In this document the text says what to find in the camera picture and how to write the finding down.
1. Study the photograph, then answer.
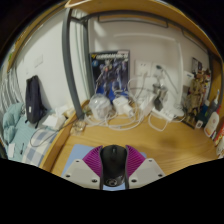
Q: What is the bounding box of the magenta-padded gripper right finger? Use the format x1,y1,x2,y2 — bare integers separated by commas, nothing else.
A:
125,144,166,190

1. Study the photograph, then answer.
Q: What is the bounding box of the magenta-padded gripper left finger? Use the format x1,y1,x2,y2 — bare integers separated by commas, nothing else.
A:
61,144,104,190

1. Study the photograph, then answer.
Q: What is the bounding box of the black computer mouse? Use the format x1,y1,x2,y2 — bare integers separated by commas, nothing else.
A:
99,143,129,188

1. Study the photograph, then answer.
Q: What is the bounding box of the light blue mouse pad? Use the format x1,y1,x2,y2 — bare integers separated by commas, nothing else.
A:
60,143,148,192

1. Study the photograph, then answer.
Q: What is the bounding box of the bed with checked sheet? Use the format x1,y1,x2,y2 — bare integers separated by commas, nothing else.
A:
0,99,68,168

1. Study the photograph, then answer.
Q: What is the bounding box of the white cardboard box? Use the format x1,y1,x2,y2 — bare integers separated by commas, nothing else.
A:
42,113,66,131

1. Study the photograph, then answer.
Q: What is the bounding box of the white power strip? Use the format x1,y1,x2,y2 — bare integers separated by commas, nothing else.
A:
151,108,176,122

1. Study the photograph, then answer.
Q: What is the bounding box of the clear plastic bag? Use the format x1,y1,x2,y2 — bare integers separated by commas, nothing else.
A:
89,93,113,120

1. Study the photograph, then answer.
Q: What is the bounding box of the white charger block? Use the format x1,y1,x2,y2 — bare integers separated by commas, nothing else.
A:
112,96,132,117

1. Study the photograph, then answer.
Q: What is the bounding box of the small white cube clock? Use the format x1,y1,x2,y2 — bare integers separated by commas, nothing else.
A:
194,119,205,130

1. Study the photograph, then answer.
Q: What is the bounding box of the steel tumbler cup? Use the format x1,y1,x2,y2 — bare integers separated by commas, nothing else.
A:
152,83,168,105

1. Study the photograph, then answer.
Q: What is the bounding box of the white bottle with red cap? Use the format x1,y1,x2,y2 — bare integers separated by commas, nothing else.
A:
203,104,222,138

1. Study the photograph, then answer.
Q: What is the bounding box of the teal blanket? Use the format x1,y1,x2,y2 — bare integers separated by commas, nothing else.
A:
2,101,26,145

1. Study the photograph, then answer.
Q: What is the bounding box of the black backpack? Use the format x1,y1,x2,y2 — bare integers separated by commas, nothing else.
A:
24,75,48,125

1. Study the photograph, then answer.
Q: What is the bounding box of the golden robot model figure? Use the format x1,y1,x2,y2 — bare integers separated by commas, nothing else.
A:
182,68,212,128

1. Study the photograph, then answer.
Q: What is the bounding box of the blue spray bottle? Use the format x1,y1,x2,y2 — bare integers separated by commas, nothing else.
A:
206,88,222,116

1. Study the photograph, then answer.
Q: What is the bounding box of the blue robot model kit box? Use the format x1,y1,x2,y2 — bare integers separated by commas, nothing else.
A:
89,49,131,101

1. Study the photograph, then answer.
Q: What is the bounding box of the colourful model kit box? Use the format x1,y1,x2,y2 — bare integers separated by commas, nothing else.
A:
190,56,212,80

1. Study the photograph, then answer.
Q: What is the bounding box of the white wall socket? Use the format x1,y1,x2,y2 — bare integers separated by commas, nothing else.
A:
134,59,153,77

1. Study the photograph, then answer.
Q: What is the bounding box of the grey metal desk frame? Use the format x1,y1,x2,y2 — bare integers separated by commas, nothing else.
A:
61,7,224,121

